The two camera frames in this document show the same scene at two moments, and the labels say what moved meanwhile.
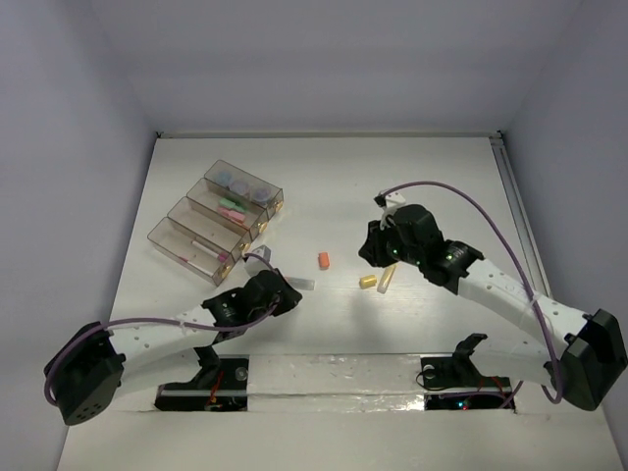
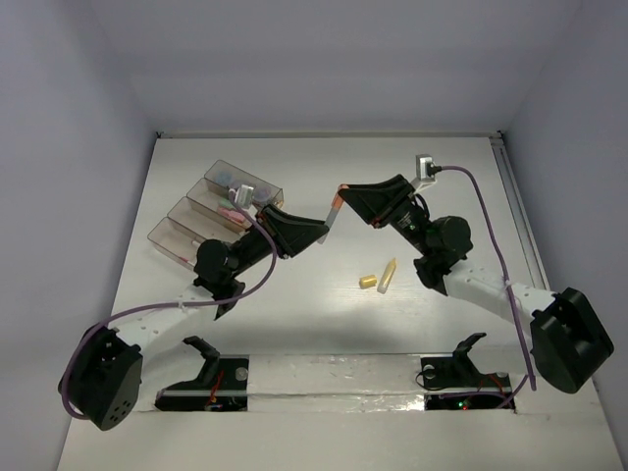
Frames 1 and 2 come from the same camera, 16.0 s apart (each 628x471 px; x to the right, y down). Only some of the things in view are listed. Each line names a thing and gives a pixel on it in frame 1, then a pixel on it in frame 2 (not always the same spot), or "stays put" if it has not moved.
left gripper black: [286, 296] -> [274, 231]
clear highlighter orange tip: [301, 284] -> [329, 221]
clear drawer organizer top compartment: [247, 185] stays put
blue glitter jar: [225, 179] stays put
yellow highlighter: [386, 279] stays put
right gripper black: [372, 249] -> [381, 203]
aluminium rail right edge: [528, 233] stays put
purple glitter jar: [261, 193] stays put
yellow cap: [367, 281] stays put
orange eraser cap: [324, 260] -> [338, 201]
